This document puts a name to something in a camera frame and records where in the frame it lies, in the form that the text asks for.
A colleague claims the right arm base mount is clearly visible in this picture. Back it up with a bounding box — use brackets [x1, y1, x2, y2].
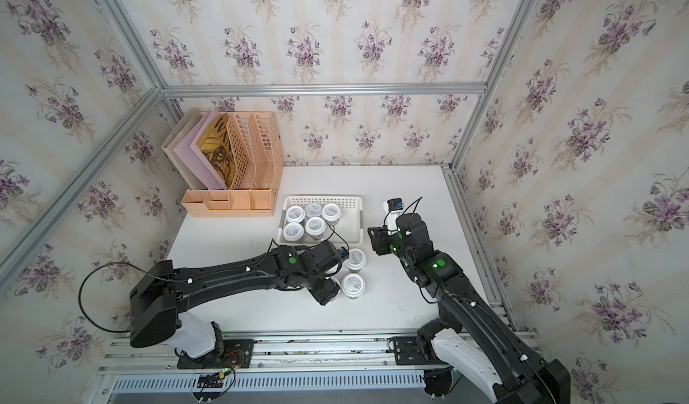
[388, 319, 450, 366]

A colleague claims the black left camera cable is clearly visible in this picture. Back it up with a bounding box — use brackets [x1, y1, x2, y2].
[77, 260, 163, 334]

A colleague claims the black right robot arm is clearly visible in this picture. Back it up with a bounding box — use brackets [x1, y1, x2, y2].
[367, 214, 572, 403]

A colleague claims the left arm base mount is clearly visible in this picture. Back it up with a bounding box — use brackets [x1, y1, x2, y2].
[175, 321, 255, 370]

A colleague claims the aluminium rail frame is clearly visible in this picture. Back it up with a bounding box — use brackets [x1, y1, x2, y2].
[83, 333, 466, 403]

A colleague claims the pink folder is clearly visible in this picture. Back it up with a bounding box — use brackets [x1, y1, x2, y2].
[183, 108, 223, 190]

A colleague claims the beige folder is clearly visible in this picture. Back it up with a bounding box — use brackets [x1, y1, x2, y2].
[161, 108, 206, 190]

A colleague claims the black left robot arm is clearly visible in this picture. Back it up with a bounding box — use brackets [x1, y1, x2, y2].
[129, 242, 349, 359]

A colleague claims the yogurt cup row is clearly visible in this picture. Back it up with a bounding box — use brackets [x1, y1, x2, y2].
[344, 248, 367, 273]
[283, 222, 305, 242]
[341, 273, 366, 299]
[304, 202, 323, 219]
[285, 205, 306, 224]
[304, 217, 328, 241]
[322, 203, 342, 226]

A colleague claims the peach plastic file organizer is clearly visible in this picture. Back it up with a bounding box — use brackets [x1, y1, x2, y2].
[181, 111, 285, 217]

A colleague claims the white plastic basket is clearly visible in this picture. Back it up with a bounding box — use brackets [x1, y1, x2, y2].
[276, 195, 364, 246]

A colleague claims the yellow black patterned book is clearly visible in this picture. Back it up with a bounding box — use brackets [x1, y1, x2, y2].
[195, 113, 237, 190]

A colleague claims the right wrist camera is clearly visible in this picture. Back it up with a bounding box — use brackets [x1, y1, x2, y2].
[383, 198, 406, 233]

